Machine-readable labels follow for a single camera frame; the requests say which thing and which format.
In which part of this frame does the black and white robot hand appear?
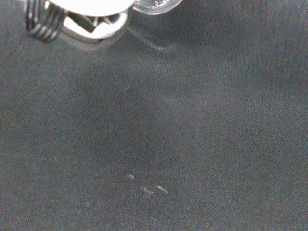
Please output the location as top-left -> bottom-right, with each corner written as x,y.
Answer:
24,0 -> 134,49

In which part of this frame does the black table cloth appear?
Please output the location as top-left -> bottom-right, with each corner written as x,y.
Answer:
0,0 -> 308,231

